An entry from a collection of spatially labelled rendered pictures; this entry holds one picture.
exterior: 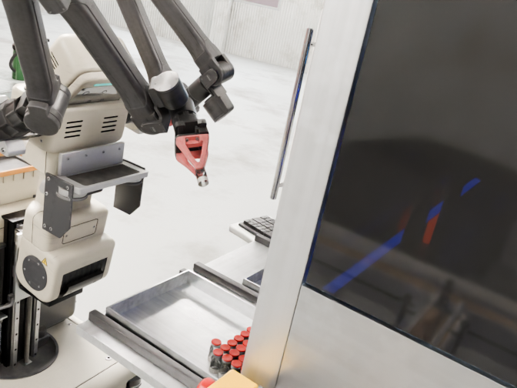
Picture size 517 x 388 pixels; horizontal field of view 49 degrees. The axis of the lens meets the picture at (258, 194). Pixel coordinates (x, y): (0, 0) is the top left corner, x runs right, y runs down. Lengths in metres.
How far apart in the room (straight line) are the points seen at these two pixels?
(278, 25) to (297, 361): 10.95
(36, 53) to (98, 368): 1.20
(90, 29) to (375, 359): 0.75
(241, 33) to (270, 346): 11.16
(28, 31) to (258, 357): 0.72
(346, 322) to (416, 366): 0.11
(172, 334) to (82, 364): 0.90
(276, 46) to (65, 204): 10.38
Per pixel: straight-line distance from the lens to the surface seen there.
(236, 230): 1.94
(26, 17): 1.16
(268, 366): 0.93
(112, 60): 1.17
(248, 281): 1.42
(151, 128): 1.28
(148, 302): 1.34
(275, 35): 11.72
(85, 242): 1.73
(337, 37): 0.75
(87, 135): 1.59
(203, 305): 1.35
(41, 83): 1.29
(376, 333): 0.81
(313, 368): 0.88
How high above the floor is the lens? 1.61
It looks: 21 degrees down
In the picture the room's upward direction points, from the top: 12 degrees clockwise
